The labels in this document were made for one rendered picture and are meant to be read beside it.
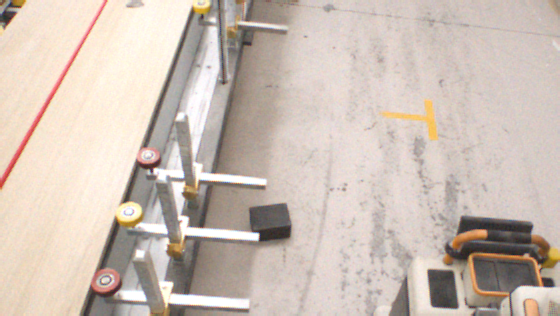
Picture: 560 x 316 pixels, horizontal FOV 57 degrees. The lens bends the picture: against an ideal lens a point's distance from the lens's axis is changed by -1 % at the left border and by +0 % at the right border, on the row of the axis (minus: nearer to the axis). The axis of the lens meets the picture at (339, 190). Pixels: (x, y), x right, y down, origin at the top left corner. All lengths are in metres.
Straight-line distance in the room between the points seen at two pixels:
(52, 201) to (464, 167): 2.35
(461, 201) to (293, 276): 1.12
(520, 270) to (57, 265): 1.44
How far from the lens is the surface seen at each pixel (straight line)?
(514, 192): 3.34
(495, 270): 1.77
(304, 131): 3.30
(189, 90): 2.62
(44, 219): 1.85
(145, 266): 1.42
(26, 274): 1.75
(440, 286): 1.79
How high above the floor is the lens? 2.29
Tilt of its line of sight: 50 degrees down
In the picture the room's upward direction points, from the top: 11 degrees clockwise
